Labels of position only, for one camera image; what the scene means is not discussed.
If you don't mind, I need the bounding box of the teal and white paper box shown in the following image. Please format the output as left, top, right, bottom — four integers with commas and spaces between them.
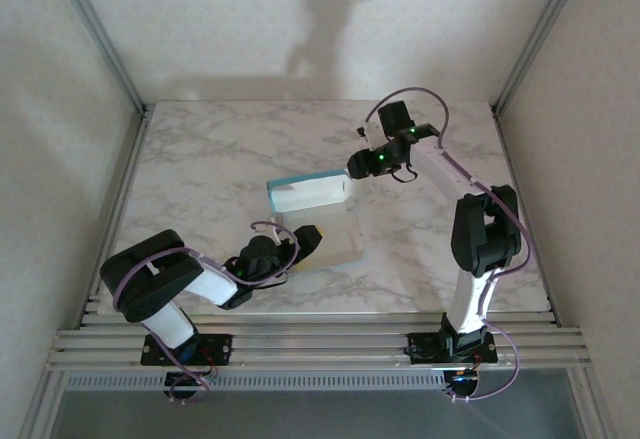
265, 167, 365, 274

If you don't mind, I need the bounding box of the aluminium lower frame leg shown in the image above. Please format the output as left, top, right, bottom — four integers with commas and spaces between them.
19, 368, 69, 439
569, 366, 617, 439

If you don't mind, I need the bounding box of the aluminium rail beam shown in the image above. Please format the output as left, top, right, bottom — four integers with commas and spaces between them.
45, 308, 595, 374

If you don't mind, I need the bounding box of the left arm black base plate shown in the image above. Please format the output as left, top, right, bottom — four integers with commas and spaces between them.
140, 332, 235, 366

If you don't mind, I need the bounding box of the black controller board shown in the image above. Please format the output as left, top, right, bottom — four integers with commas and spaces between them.
443, 368, 482, 404
164, 371, 217, 406

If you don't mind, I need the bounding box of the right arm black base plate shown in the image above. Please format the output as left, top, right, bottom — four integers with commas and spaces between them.
407, 331, 499, 365

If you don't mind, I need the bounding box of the aluminium side rail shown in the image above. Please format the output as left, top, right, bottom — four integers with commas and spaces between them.
491, 106, 560, 325
74, 103, 156, 333

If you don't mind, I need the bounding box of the aluminium corner post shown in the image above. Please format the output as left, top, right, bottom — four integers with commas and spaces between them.
47, 0, 150, 116
491, 0, 592, 119

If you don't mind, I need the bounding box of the grey slotted cable duct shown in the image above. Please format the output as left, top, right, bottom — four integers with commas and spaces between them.
63, 369, 447, 392

